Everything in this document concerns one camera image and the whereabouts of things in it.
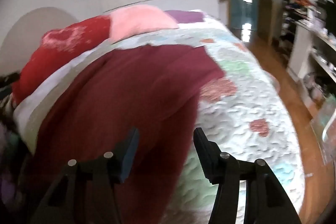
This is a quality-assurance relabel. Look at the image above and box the beige rounded headboard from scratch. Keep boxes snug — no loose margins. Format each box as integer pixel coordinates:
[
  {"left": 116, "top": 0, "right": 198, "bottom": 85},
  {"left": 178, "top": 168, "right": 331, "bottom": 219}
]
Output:
[{"left": 0, "top": 7, "right": 79, "bottom": 75}]

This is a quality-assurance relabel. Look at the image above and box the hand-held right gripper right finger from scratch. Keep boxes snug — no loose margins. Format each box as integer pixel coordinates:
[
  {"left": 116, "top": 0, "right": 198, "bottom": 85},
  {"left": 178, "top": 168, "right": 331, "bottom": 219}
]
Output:
[{"left": 193, "top": 127, "right": 302, "bottom": 224}]

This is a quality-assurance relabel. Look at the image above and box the white bed sheet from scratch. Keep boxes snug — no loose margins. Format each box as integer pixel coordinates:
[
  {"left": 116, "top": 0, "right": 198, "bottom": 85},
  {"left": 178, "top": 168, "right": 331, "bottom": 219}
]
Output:
[{"left": 13, "top": 49, "right": 105, "bottom": 153}]

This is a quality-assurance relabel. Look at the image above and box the cluttered shoe rack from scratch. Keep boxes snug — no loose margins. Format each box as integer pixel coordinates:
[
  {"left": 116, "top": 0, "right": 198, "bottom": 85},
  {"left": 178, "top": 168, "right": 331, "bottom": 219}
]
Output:
[{"left": 280, "top": 0, "right": 315, "bottom": 56}]

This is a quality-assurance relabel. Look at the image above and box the purple pillow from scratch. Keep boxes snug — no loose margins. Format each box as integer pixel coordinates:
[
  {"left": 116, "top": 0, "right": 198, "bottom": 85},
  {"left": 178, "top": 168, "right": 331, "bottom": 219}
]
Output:
[{"left": 165, "top": 10, "right": 206, "bottom": 24}]

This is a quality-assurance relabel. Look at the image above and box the pink pillow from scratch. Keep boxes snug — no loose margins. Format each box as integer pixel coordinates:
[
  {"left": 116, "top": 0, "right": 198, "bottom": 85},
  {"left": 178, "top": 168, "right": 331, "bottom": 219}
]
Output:
[{"left": 109, "top": 4, "right": 180, "bottom": 42}]

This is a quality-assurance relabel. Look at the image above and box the pile of bags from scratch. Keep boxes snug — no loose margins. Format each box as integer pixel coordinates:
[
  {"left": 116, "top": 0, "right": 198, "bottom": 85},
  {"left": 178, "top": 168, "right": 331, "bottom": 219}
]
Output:
[{"left": 302, "top": 73, "right": 328, "bottom": 106}]

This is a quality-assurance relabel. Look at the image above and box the red patterned pillow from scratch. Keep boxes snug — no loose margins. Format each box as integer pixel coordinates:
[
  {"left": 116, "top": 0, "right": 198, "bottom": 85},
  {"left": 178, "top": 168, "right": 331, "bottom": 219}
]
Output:
[{"left": 12, "top": 15, "right": 112, "bottom": 104}]

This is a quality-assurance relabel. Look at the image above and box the heart-print quilted bedspread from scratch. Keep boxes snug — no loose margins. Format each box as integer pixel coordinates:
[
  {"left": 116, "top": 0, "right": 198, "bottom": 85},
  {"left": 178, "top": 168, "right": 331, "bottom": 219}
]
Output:
[{"left": 105, "top": 15, "right": 305, "bottom": 222}]

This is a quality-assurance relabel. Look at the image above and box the white shelf unit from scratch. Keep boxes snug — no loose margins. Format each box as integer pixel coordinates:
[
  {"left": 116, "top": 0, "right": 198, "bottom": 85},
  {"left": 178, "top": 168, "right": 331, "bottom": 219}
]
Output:
[{"left": 287, "top": 19, "right": 336, "bottom": 114}]

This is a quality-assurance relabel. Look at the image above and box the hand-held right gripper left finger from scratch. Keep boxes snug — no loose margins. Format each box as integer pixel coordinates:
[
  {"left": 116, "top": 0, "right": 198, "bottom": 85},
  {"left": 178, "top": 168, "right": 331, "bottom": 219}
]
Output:
[{"left": 22, "top": 127, "right": 140, "bottom": 224}]

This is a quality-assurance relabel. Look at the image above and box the maroon sweater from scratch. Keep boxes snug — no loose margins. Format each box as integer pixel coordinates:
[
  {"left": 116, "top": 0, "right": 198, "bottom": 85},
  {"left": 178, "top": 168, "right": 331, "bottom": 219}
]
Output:
[{"left": 20, "top": 44, "right": 226, "bottom": 224}]

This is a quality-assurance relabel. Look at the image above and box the pale green board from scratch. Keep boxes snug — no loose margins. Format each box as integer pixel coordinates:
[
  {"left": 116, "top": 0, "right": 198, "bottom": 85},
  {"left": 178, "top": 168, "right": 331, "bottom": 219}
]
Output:
[{"left": 311, "top": 95, "right": 336, "bottom": 164}]

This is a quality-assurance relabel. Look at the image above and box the pile of clothes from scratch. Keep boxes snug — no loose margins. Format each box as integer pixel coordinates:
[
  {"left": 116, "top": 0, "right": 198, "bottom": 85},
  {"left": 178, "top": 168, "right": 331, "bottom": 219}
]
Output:
[{"left": 0, "top": 73, "right": 29, "bottom": 203}]

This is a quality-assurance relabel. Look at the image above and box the black monitor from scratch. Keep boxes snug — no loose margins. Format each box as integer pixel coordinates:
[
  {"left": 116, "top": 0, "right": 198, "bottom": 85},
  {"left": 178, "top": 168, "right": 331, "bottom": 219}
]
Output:
[{"left": 316, "top": 0, "right": 336, "bottom": 35}]

